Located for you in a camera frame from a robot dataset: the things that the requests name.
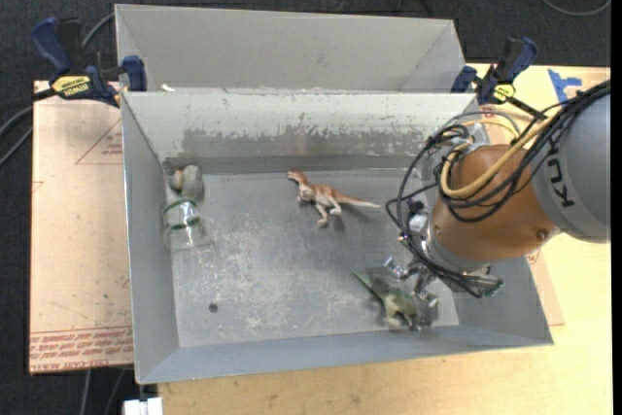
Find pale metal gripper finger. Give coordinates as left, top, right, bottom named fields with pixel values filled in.
left=366, top=257, right=405, bottom=291
left=411, top=285, right=441, bottom=331

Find green toy dinosaur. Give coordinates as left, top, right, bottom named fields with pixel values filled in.
left=351, top=268, right=429, bottom=331

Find brown toy dinosaur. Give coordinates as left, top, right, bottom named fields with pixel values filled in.
left=286, top=169, right=382, bottom=228

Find grey metal bin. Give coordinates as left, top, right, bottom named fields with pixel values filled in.
left=114, top=3, right=555, bottom=385

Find clear glass jar green bands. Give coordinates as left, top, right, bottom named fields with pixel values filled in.
left=161, top=197, right=208, bottom=252

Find grey and beige round lump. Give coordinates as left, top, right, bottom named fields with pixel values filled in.
left=168, top=164, right=206, bottom=201

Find black cylinder on white bracket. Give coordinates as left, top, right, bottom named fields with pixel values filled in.
left=406, top=200, right=431, bottom=234

